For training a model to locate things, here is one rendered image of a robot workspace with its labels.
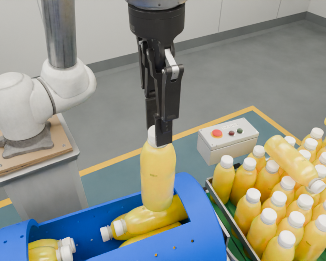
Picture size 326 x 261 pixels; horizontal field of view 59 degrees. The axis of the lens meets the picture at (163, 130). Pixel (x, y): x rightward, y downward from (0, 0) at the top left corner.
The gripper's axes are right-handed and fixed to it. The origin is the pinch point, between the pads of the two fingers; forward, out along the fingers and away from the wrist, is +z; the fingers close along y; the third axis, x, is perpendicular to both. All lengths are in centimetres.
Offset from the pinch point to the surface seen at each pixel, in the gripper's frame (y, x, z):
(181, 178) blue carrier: -5.6, 7.9, 25.5
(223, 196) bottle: -12, 28, 52
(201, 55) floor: -280, 169, 150
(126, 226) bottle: -3.7, -8.2, 35.3
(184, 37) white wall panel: -302, 152, 130
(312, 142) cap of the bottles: -11, 61, 37
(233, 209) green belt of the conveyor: -9, 31, 58
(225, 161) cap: -15.1, 28.4, 37.0
